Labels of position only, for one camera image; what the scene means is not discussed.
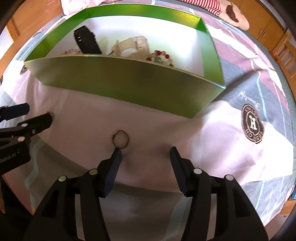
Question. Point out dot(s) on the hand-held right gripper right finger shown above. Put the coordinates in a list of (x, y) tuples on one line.
[(179, 169)]

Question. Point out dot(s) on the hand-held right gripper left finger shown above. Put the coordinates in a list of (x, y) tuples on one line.
[(113, 166)]

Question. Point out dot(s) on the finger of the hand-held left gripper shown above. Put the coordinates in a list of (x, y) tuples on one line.
[(16, 110), (37, 124)]

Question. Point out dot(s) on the bronze metal bangle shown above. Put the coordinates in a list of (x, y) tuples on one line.
[(127, 141)]

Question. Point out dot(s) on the green cardboard box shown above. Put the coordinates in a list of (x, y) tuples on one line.
[(127, 81)]

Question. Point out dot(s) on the grey green pendant charm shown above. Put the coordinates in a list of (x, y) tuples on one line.
[(158, 59)]

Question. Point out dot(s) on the printed pink grey bedsheet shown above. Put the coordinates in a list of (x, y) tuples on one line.
[(231, 150)]

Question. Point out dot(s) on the wooden wardrobe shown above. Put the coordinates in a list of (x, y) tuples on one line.
[(30, 18)]

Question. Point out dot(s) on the black wrist watch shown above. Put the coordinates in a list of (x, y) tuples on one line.
[(86, 39)]

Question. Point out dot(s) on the pale pink quilt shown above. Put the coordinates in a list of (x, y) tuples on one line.
[(78, 5)]

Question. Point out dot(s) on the white wrist watch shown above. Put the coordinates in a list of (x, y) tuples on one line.
[(138, 42)]

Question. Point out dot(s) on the wooden chair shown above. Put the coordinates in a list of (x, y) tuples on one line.
[(286, 58)]

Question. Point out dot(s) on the beige brown slipper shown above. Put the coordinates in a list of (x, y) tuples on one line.
[(240, 23)]

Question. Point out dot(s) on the red white striped cloth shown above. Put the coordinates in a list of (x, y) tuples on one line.
[(208, 5)]

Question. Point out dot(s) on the wooden cabinet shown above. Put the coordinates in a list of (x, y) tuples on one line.
[(266, 23)]

